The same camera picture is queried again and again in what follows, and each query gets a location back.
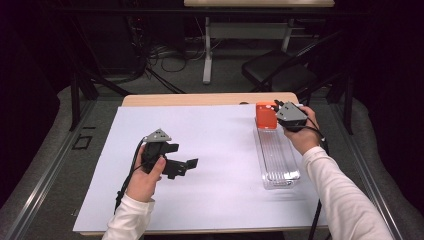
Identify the clear plastic packaging box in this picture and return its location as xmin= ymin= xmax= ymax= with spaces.
xmin=254 ymin=115 xmax=302 ymax=191

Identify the person's left hand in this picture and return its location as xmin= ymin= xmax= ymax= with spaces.
xmin=125 ymin=145 xmax=167 ymax=203

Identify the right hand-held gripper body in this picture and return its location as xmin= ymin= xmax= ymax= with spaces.
xmin=275 ymin=101 xmax=308 ymax=133

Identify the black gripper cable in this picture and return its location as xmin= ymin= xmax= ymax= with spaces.
xmin=113 ymin=137 xmax=147 ymax=215
xmin=301 ymin=116 xmax=331 ymax=240

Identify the bundle of floor cables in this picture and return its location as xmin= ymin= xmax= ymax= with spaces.
xmin=129 ymin=16 xmax=208 ymax=79

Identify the aluminium floor rail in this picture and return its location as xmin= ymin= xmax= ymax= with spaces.
xmin=329 ymin=103 xmax=405 ymax=240
xmin=4 ymin=99 xmax=98 ymax=240

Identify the light wooden table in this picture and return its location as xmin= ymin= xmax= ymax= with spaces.
xmin=79 ymin=92 xmax=314 ymax=237

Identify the black folding chair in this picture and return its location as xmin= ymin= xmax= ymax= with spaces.
xmin=241 ymin=29 xmax=344 ymax=101

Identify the black metal stand leg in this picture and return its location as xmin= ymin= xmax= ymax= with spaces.
xmin=69 ymin=71 xmax=134 ymax=132
xmin=328 ymin=73 xmax=354 ymax=136

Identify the orange phone case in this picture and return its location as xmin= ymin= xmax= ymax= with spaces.
xmin=255 ymin=101 xmax=279 ymax=130

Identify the white-legged background desk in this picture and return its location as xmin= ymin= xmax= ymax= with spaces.
xmin=183 ymin=0 xmax=336 ymax=85

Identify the white table sheet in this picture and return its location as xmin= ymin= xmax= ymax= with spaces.
xmin=72 ymin=103 xmax=334 ymax=233

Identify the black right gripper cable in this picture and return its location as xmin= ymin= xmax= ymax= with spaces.
xmin=301 ymin=116 xmax=331 ymax=240

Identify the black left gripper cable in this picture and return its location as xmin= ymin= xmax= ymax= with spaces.
xmin=113 ymin=137 xmax=147 ymax=215

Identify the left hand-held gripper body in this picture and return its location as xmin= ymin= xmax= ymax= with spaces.
xmin=141 ymin=128 xmax=188 ymax=180

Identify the person's right hand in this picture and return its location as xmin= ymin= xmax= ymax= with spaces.
xmin=283 ymin=105 xmax=323 ymax=156

